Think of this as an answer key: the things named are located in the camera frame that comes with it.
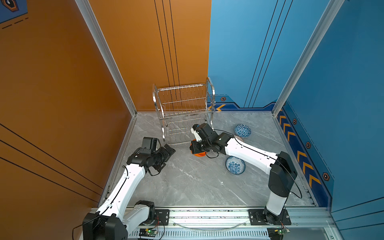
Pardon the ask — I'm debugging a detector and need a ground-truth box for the small right circuit board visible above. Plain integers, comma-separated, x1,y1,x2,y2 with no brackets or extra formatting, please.
275,228,291,236

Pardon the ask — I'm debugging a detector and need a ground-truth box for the blue white floral bowl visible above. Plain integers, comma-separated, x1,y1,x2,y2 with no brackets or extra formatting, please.
225,156,246,175

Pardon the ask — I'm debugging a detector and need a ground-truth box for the aluminium front rail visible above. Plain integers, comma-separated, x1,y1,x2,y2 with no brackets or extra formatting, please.
124,207,342,240

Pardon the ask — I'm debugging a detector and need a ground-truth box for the steel two-tier dish rack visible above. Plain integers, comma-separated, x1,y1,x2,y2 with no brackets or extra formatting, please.
153,78,216,145

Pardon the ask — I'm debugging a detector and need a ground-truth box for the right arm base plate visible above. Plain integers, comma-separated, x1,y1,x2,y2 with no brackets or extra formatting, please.
248,209,292,226

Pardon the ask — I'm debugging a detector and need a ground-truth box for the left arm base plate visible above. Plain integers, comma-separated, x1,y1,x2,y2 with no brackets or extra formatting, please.
140,209,170,226

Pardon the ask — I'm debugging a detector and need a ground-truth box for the green circuit board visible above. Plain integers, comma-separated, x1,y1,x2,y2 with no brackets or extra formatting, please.
138,229,158,240

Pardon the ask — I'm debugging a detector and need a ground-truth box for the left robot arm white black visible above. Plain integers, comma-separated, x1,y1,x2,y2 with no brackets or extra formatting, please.
80,144,176,240

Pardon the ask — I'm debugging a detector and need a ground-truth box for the red patterned ceramic bowl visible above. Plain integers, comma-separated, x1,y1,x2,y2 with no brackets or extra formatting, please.
235,135,244,142

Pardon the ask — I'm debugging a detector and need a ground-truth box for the orange plastic bowl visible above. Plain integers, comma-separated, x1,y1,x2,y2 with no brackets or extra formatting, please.
193,152,207,158

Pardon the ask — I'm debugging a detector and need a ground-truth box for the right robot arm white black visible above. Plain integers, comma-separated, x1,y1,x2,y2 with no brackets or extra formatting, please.
190,130,297,225

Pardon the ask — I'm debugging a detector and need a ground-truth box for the dark blue patterned bowl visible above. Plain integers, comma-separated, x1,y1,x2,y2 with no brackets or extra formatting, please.
234,124,252,138

